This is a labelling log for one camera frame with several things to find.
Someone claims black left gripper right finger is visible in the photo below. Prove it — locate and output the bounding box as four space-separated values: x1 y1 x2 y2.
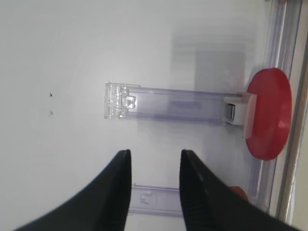
180 150 295 231

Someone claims right red tomato slice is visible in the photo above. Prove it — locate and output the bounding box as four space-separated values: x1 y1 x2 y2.
246 68 292 161

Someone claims left clear front rail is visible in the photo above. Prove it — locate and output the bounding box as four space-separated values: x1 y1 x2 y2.
246 0 303 210

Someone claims bun half on left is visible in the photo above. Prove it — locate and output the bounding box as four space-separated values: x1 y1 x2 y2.
229 186 248 201

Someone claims clear pusher track left bun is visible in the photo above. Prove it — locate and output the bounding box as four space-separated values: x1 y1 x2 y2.
128 183 182 218

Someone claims clear pusher track tomato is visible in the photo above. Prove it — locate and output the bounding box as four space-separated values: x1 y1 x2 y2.
104 83 257 138

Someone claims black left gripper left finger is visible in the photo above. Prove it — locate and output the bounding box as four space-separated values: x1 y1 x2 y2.
19 150 132 231

